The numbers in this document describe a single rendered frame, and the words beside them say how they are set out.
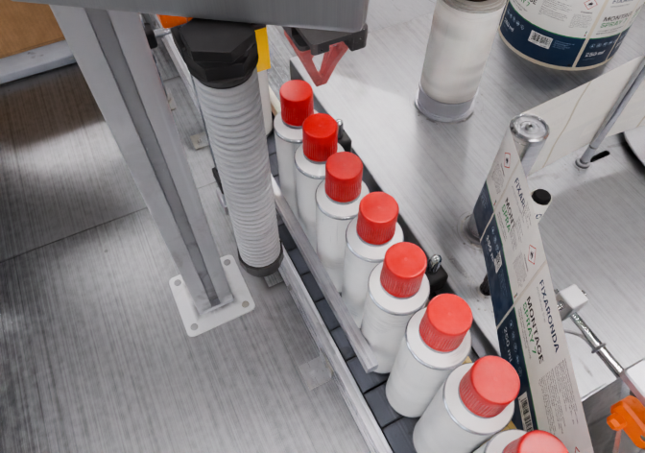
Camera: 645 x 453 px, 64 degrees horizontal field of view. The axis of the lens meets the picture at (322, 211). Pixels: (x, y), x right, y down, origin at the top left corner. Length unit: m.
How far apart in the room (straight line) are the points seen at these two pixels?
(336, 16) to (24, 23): 0.85
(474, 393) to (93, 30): 0.33
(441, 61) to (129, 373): 0.55
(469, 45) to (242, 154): 0.47
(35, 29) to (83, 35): 0.70
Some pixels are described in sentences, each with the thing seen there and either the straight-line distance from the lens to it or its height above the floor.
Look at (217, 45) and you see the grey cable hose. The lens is 0.24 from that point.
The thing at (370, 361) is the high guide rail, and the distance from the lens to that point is 0.49.
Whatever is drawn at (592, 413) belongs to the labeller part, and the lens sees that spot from 0.45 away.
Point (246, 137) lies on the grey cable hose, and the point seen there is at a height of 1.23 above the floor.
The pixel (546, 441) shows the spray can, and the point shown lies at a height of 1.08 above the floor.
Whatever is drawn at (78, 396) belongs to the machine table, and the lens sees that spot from 0.68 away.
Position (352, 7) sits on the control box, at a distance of 0.23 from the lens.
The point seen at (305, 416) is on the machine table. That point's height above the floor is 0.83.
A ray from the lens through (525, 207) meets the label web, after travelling 0.50.
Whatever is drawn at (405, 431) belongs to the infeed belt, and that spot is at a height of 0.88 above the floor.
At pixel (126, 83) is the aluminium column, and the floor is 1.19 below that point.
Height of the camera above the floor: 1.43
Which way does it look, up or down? 55 degrees down
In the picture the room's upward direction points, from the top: straight up
